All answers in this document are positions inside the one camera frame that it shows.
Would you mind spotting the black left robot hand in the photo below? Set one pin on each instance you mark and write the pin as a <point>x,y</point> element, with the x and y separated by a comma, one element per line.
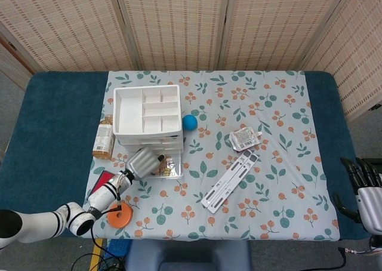
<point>141,163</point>

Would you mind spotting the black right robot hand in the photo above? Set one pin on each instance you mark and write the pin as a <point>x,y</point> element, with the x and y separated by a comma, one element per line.
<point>370,205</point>

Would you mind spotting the clear plastic drawer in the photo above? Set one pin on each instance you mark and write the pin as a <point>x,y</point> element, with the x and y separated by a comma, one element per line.
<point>167,147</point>
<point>178,166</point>
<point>149,137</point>

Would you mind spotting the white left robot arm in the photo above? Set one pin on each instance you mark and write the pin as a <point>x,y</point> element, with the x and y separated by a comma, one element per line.
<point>101,196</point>

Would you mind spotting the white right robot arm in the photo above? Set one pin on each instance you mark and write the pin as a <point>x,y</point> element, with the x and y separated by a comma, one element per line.
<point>376,239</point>

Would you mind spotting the white plastic drawer organizer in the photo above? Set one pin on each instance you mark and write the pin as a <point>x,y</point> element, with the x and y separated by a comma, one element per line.
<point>128,112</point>

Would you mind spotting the gold binder clips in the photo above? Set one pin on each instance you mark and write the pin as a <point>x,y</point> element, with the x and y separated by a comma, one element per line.
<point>170,168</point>

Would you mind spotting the red ink pad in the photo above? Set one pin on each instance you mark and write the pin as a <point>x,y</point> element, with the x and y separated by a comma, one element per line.
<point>100,180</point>

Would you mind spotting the amber bottle with label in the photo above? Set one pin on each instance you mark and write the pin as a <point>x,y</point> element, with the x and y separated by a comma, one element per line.
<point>104,136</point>

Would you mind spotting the orange disc with hole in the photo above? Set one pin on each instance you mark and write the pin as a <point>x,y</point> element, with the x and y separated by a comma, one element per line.
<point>122,220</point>

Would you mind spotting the blue ball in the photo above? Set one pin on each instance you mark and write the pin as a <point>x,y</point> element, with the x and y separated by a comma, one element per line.
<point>189,123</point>

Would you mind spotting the blue plastic crate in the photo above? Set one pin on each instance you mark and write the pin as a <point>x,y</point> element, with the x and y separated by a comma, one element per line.
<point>118,248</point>

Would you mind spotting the floral fruit print tablecloth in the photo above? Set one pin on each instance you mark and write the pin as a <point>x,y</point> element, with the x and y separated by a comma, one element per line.
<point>209,104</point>

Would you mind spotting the white folding laptop stand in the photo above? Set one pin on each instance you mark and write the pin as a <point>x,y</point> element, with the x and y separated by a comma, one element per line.
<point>229,181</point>

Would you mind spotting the blue chair seat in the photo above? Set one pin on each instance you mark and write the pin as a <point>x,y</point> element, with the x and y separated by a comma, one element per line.
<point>188,256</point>

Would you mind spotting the white pink snack pouch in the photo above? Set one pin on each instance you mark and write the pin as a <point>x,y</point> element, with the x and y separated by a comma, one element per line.
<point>244,138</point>

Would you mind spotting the bamboo folding screen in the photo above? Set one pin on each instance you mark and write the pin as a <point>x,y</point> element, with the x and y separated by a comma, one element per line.
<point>179,23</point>

